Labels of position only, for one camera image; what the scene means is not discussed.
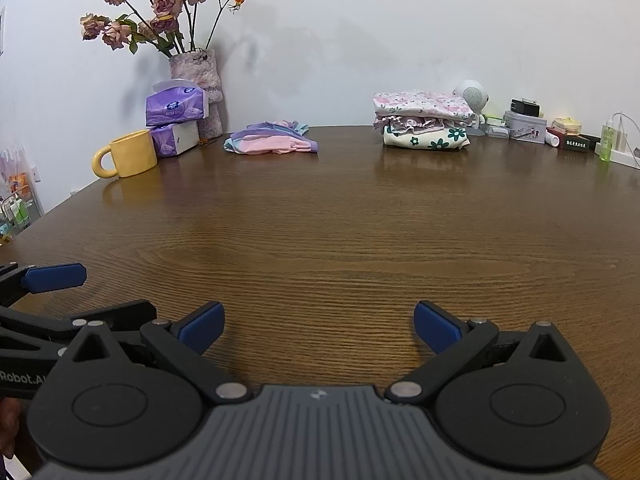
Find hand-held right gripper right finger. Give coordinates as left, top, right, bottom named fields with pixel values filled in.
left=385, top=301, right=571, bottom=405

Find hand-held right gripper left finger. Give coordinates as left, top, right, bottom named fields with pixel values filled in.
left=70, top=301, right=253, bottom=406

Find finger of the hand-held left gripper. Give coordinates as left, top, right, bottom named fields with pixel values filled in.
left=0, top=263, right=86, bottom=306
left=0, top=300, right=157, bottom=356

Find pink and blue mesh vest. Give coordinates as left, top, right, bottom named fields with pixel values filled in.
left=223, top=120, right=319, bottom=155

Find person's left hand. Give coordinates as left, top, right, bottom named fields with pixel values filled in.
left=0, top=400, right=23, bottom=461

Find clear rack with packets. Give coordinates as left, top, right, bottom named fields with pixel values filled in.
left=0, top=147, right=43, bottom=241

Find yellow mug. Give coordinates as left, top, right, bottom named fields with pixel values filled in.
left=91, top=129, right=159, bottom=179

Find purple and white tissue pack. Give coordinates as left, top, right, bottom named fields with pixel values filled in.
left=150, top=121, right=200, bottom=157

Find folded cream green-flower garment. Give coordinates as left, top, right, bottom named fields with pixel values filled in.
left=383, top=126, right=471, bottom=150

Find folded purple frilly garment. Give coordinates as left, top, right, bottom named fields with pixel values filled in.
left=374, top=115, right=468, bottom=133

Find opened purple tissue pack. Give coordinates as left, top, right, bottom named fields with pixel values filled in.
left=145, top=80, right=208, bottom=127

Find green and white small boxes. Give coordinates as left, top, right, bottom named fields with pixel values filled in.
left=482, top=116, right=511, bottom=139

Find grey tin box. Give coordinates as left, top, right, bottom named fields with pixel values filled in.
left=503, top=110, right=547, bottom=145

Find folded pink floral garment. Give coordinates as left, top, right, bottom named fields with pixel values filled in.
left=373, top=90, right=478, bottom=123

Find white robot speaker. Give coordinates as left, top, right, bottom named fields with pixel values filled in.
left=452, top=79, right=492, bottom=136

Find black charger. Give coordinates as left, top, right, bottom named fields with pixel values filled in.
left=510, top=98, right=541, bottom=118

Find yellow cake candle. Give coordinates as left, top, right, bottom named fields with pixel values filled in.
left=552, top=116, right=583, bottom=136

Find fuzzy purple vase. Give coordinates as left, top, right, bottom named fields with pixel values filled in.
left=169, top=49, right=224, bottom=140

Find green bottle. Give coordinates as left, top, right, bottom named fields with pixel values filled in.
left=600, top=119, right=617, bottom=162

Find white power strip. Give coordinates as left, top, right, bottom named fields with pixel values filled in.
left=595, top=142, right=640, bottom=167

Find dried rose bouquet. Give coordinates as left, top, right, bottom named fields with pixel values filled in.
left=80, top=0, right=247, bottom=56

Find white cable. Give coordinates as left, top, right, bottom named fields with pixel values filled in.
left=607, top=112, right=640, bottom=168

